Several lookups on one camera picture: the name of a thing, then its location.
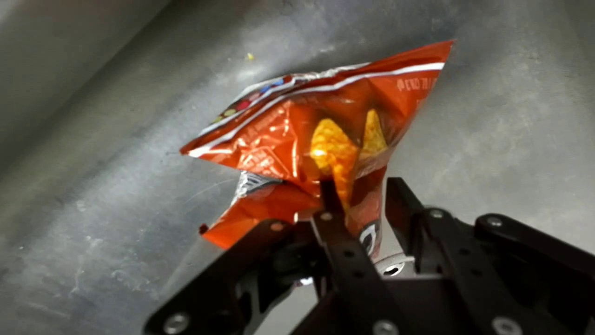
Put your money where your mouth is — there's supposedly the red chip packet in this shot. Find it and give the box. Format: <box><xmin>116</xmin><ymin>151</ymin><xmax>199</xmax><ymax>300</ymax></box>
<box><xmin>179</xmin><ymin>39</ymin><xmax>456</xmax><ymax>259</ymax></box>

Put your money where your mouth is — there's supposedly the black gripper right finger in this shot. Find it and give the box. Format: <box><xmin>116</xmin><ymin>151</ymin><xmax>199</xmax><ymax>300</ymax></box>
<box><xmin>385</xmin><ymin>175</ymin><xmax>595</xmax><ymax>335</ymax></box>

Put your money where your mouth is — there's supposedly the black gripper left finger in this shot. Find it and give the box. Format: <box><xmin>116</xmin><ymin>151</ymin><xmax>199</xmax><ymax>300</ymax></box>
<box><xmin>143</xmin><ymin>177</ymin><xmax>406</xmax><ymax>335</ymax></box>

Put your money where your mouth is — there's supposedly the stainless steel double sink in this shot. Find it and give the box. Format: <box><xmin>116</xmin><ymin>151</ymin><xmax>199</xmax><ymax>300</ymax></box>
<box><xmin>0</xmin><ymin>0</ymin><xmax>595</xmax><ymax>335</ymax></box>

